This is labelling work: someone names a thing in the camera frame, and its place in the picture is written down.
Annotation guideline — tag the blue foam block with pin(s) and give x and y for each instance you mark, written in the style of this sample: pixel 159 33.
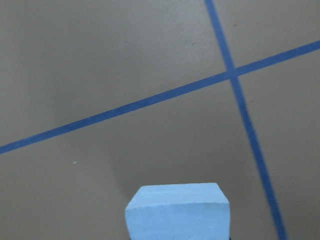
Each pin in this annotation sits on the blue foam block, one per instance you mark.
pixel 191 211

